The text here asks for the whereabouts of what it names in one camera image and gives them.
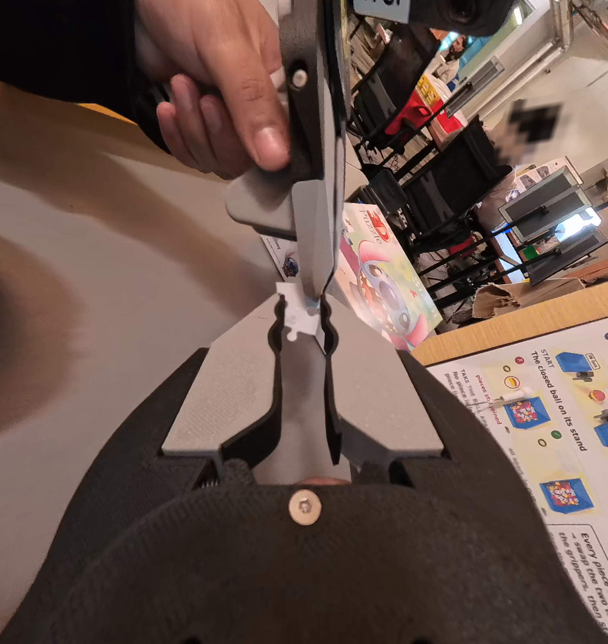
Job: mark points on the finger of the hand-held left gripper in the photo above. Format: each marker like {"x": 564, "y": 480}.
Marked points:
{"x": 314, "y": 236}

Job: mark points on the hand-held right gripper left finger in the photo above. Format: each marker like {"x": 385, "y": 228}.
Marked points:
{"x": 223, "y": 397}

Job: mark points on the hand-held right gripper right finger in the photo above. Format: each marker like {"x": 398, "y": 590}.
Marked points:
{"x": 379, "y": 397}

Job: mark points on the white puzzle piece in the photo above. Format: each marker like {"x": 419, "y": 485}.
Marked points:
{"x": 299, "y": 317}

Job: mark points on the person's left forearm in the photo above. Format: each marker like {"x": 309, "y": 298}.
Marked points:
{"x": 57, "y": 45}

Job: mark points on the white blue puzzle box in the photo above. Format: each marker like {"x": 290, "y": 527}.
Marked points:
{"x": 384, "y": 281}

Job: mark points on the person's left hand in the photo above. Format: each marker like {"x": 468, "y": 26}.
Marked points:
{"x": 218, "y": 75}

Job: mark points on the person's right hand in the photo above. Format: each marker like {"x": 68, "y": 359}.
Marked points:
{"x": 324, "y": 481}

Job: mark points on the black chair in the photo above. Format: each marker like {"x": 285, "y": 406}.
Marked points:
{"x": 394, "y": 65}
{"x": 454, "y": 176}

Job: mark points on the red chair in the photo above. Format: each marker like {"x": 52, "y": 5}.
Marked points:
{"x": 414, "y": 113}

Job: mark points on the brown cardboard box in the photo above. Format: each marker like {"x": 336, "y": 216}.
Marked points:
{"x": 525, "y": 294}

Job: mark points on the printed instruction sheet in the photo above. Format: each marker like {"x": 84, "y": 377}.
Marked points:
{"x": 560, "y": 453}

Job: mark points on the grey monitor on stand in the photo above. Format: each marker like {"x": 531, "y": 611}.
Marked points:
{"x": 570, "y": 256}
{"x": 545, "y": 201}

